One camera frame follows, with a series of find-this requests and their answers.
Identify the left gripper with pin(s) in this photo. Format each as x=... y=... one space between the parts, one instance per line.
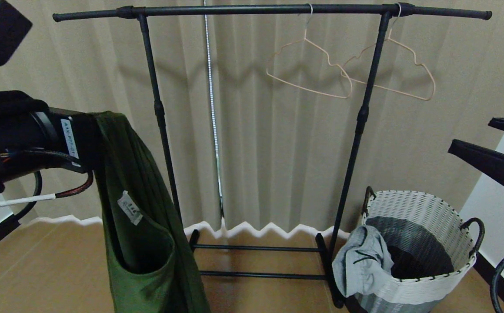
x=51 y=139

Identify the pink clothes hanger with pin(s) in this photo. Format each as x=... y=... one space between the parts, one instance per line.
x=305 y=35
x=389 y=37

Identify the green printed T-shirt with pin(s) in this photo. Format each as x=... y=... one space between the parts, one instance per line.
x=147 y=282

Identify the white laundry basket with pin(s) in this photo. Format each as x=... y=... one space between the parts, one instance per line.
x=425 y=208

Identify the black clothes rack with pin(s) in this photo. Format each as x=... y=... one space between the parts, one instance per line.
x=252 y=9

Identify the pale grey shorts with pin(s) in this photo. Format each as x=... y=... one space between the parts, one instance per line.
x=360 y=265

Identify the beige curtain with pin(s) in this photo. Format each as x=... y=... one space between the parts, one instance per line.
x=278 y=152

